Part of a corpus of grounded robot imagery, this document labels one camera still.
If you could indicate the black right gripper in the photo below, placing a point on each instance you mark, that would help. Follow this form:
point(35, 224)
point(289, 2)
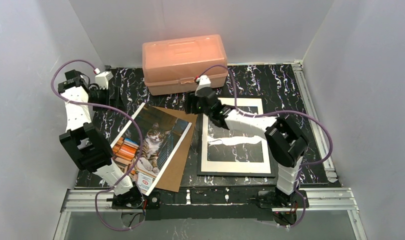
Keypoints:
point(190, 104)

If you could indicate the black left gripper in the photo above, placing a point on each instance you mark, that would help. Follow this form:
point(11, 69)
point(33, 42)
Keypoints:
point(113, 98)

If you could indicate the black picture frame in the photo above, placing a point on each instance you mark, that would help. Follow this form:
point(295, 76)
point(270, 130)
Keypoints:
point(237, 175)

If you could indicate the cat photo print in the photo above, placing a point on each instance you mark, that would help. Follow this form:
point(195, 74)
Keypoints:
point(147, 154)

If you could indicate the white mat board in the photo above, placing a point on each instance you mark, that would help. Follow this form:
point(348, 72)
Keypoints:
point(235, 167)

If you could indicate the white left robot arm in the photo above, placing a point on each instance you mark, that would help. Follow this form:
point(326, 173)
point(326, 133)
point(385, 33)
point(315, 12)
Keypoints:
point(84, 143)

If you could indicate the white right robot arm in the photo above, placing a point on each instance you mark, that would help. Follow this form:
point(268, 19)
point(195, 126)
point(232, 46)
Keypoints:
point(286, 141)

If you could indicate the pink plastic storage box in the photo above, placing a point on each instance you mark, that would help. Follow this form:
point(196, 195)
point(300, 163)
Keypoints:
point(171, 66)

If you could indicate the brown cardboard backing board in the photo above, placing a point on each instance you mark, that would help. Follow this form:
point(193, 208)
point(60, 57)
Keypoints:
point(172, 176)

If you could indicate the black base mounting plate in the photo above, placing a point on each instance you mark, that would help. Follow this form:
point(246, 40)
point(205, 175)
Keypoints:
point(260, 202)

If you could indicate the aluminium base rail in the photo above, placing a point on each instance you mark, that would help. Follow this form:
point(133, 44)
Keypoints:
point(320, 199)

